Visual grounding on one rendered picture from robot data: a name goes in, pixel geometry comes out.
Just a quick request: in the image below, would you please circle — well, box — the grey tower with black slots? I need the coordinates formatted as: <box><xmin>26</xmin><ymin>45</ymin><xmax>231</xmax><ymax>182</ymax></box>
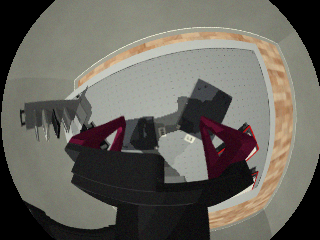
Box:
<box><xmin>25</xmin><ymin>100</ymin><xmax>88</xmax><ymax>142</ymax></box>

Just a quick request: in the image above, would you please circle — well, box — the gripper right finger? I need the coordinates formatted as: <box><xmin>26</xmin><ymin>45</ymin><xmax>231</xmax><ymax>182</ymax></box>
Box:
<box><xmin>199</xmin><ymin>116</ymin><xmax>257</xmax><ymax>179</ymax></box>

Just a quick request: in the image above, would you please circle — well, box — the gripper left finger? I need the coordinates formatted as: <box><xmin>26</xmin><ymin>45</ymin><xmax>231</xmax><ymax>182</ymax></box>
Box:
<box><xmin>69</xmin><ymin>116</ymin><xmax>126</xmax><ymax>151</ymax></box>

